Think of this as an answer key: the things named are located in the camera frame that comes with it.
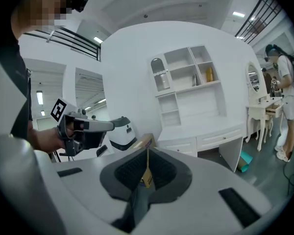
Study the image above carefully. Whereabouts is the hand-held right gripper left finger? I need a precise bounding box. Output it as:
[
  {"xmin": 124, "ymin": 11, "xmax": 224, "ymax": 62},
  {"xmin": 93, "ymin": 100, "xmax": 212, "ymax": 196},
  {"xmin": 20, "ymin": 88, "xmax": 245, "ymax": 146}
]
[{"xmin": 51, "ymin": 147, "xmax": 149, "ymax": 235}]

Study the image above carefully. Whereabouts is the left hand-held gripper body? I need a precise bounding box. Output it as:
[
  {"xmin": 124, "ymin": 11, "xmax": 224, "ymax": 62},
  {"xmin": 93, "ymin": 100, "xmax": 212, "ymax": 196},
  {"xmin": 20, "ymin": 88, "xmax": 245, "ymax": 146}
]
[{"xmin": 50, "ymin": 97, "xmax": 88, "ymax": 156}]

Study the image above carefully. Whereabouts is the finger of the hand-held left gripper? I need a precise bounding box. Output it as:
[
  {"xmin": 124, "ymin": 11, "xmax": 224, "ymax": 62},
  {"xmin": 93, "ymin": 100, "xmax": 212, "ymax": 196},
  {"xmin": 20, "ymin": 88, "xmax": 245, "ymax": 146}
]
[{"xmin": 73, "ymin": 118, "xmax": 115, "ymax": 150}]

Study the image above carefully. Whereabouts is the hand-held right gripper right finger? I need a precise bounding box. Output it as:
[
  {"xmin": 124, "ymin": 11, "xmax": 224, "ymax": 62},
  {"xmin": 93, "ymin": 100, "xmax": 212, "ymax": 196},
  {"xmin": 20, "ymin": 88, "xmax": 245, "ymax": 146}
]
[{"xmin": 137, "ymin": 147, "xmax": 272, "ymax": 235}]

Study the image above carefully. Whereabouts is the yellow hardcover book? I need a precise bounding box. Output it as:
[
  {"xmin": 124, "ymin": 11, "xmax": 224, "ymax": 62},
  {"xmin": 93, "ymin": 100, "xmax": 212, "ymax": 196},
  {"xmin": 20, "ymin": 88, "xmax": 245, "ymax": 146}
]
[{"xmin": 205, "ymin": 67, "xmax": 214, "ymax": 83}]

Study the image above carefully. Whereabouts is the person's left forearm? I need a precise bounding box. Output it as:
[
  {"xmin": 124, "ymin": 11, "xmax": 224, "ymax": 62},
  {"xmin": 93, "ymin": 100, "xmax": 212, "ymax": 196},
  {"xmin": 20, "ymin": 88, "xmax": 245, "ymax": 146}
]
[{"xmin": 26, "ymin": 120, "xmax": 58, "ymax": 154}]

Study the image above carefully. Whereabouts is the white desk hutch cabinet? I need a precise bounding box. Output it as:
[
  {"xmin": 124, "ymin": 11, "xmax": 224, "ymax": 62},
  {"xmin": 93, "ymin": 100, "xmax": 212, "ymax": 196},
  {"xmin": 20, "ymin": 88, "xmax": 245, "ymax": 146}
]
[{"xmin": 147, "ymin": 45, "xmax": 245, "ymax": 173}]

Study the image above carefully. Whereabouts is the person's left hand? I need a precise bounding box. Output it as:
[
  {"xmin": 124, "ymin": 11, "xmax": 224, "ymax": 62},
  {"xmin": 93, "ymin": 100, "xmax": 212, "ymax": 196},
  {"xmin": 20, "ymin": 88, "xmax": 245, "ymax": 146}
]
[{"xmin": 54, "ymin": 125, "xmax": 75, "ymax": 151}]

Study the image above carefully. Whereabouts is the white black-topped robot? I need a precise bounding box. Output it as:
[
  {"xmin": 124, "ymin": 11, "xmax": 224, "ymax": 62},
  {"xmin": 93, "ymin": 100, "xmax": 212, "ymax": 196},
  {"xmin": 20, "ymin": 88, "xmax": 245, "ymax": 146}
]
[{"xmin": 107, "ymin": 116, "xmax": 138, "ymax": 152}]

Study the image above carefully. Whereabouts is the brown cardboard box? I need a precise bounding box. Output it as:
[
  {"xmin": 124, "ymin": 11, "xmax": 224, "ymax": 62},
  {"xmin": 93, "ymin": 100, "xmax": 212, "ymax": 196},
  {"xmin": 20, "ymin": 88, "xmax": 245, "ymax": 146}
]
[{"xmin": 131, "ymin": 133, "xmax": 157, "ymax": 188}]

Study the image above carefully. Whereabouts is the teal paper roll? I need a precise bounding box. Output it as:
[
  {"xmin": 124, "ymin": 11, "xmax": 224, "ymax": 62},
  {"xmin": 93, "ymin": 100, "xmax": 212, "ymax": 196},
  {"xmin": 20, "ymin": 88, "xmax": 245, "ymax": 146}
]
[{"xmin": 236, "ymin": 152, "xmax": 254, "ymax": 173}]

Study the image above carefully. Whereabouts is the black metal railing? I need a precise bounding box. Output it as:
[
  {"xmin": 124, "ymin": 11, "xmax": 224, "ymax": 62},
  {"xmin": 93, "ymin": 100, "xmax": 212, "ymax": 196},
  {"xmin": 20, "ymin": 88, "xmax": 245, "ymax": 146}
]
[
  {"xmin": 235, "ymin": 0, "xmax": 285, "ymax": 44},
  {"xmin": 24, "ymin": 25, "xmax": 101, "ymax": 62}
]

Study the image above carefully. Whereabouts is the white ribbed-glass cabinet door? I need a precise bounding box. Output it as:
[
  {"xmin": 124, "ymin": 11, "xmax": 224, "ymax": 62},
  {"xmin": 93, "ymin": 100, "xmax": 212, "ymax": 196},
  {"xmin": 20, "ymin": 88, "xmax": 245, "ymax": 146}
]
[{"xmin": 150, "ymin": 55, "xmax": 175, "ymax": 93}]

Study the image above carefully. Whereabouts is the person's head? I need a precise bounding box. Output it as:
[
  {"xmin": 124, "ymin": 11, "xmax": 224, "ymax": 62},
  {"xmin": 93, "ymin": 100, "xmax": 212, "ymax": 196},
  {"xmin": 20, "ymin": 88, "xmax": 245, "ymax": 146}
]
[{"xmin": 11, "ymin": 0, "xmax": 75, "ymax": 38}]

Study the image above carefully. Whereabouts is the white carved dressing table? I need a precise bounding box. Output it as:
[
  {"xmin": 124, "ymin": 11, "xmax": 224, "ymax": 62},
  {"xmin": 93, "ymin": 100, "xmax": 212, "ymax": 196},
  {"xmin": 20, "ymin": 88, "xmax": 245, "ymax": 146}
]
[{"xmin": 245, "ymin": 96, "xmax": 285, "ymax": 152}]

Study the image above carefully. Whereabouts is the open wooden drawer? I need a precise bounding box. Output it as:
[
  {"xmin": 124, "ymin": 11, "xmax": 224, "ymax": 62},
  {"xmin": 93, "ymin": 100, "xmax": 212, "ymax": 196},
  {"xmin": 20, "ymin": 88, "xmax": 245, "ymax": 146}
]
[{"xmin": 266, "ymin": 104, "xmax": 284, "ymax": 118}]

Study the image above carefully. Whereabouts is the oval white-framed mirror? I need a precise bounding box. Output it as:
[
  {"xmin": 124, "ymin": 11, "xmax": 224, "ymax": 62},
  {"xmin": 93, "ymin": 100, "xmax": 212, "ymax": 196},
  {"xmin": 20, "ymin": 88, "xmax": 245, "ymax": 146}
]
[{"xmin": 245, "ymin": 61, "xmax": 261, "ymax": 93}]

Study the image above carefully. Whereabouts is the black floor cable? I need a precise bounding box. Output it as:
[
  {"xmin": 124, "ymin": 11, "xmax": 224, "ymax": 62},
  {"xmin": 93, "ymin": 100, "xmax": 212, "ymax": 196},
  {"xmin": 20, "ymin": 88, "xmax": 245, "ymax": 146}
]
[{"xmin": 282, "ymin": 155, "xmax": 294, "ymax": 198}]

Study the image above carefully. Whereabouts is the black head camera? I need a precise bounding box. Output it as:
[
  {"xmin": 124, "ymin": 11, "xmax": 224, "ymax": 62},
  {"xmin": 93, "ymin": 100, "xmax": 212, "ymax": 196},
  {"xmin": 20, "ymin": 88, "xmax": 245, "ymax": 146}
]
[{"xmin": 73, "ymin": 0, "xmax": 91, "ymax": 13}]

